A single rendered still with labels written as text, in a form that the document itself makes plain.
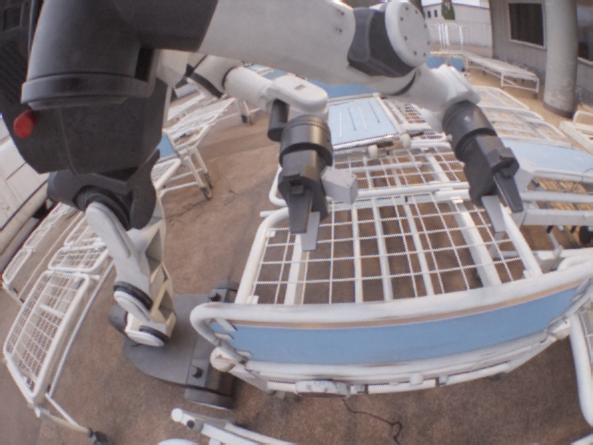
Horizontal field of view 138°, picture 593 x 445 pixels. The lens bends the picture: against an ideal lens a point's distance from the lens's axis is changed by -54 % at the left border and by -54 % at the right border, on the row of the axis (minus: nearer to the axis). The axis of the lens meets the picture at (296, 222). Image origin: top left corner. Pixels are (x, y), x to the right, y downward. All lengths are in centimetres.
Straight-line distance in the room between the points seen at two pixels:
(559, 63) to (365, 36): 481
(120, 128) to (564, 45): 505
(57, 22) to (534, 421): 143
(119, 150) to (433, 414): 117
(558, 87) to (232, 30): 494
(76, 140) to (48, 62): 22
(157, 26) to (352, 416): 108
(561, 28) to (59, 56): 504
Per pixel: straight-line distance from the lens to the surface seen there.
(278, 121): 44
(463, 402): 111
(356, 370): 52
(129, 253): 56
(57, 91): 17
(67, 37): 18
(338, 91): 217
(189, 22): 19
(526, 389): 125
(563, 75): 499
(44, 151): 42
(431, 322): 35
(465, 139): 42
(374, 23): 25
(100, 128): 38
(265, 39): 20
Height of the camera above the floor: 103
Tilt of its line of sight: 40 degrees down
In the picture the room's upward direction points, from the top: 18 degrees counter-clockwise
